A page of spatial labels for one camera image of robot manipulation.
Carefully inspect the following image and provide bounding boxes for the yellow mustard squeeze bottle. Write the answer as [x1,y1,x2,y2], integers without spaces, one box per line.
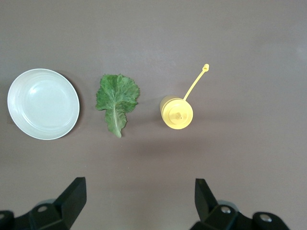
[159,63,210,130]

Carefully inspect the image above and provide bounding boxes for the beige round plate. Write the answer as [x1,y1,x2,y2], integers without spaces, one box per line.
[7,69,80,141]

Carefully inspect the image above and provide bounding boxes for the green lettuce leaf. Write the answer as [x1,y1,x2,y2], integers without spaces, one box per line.
[95,73,140,138]

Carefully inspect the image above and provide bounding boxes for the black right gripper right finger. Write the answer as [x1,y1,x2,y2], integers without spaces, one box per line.
[189,178,292,230]

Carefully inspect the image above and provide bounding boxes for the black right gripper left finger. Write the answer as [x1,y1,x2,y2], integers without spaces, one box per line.
[0,176,86,230]

